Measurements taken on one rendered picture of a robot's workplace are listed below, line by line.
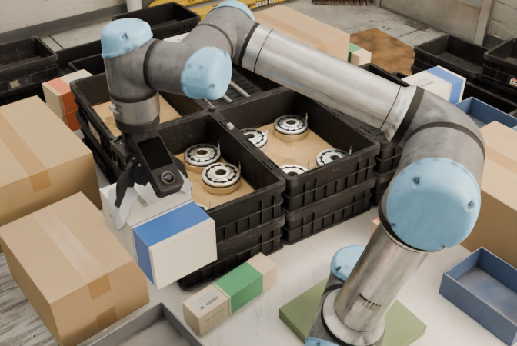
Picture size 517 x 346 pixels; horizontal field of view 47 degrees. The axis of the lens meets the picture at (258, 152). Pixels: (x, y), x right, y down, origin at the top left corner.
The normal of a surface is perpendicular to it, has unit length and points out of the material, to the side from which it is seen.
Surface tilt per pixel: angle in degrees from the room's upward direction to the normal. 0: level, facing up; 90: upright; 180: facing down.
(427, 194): 88
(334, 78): 52
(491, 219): 90
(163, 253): 90
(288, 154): 0
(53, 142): 0
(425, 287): 0
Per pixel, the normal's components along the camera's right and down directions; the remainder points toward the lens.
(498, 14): -0.80, 0.34
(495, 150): 0.00, -0.82
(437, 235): -0.32, 0.49
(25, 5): 0.60, 0.45
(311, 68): -0.08, -0.07
